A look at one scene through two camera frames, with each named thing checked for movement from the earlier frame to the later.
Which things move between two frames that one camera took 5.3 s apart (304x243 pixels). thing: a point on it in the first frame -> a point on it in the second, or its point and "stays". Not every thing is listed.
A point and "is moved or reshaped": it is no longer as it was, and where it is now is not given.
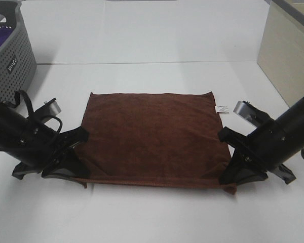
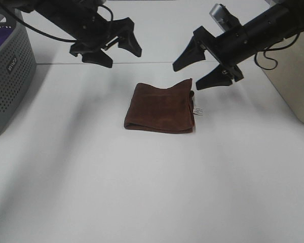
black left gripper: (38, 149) -> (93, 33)
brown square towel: (159, 139) is moved or reshaped
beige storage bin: (286, 53) stays
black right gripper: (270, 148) -> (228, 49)
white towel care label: (221, 109) -> (197, 111)
